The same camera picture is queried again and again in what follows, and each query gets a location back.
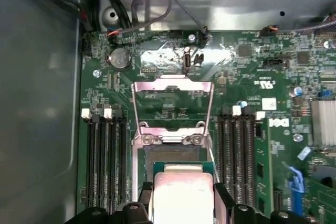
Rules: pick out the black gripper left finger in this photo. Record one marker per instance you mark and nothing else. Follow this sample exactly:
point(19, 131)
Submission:
point(136, 214)

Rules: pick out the silver metal drive cage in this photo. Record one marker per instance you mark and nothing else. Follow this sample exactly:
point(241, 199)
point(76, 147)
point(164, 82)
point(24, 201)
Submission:
point(236, 11)

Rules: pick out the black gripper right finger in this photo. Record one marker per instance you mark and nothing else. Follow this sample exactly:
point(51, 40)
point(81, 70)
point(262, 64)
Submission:
point(246, 214)

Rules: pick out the CPU socket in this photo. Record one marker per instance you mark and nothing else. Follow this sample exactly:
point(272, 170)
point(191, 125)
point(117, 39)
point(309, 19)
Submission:
point(173, 154)

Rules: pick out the silver internal USB port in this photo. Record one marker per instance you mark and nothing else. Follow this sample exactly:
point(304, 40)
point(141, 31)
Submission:
point(186, 61)

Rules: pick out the silver CPU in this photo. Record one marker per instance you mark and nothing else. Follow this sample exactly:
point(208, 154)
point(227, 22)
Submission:
point(183, 197)

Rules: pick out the coin cell battery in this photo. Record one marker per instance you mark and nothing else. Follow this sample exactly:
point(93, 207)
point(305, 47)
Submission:
point(120, 60)

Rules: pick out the green motherboard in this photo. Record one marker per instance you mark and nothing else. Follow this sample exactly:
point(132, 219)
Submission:
point(236, 87)

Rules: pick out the green RAM stick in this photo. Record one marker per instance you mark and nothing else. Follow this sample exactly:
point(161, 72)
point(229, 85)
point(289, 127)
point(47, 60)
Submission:
point(262, 161)

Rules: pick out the silver chipset heat sink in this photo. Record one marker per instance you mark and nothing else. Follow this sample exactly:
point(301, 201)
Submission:
point(324, 121)

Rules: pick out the blue expansion slot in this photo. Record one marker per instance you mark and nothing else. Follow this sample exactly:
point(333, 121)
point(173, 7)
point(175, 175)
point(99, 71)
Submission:
point(295, 195)

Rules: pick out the metal socket cover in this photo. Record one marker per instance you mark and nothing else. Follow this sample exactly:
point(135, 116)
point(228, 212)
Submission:
point(147, 86)

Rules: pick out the black open PC case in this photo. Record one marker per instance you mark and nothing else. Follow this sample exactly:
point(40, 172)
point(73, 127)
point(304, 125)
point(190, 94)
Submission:
point(39, 103)

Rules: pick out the black RAM slot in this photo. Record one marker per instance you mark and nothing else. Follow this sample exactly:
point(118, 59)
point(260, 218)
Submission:
point(89, 155)
point(99, 155)
point(122, 155)
point(249, 155)
point(112, 155)
point(223, 155)
point(236, 155)

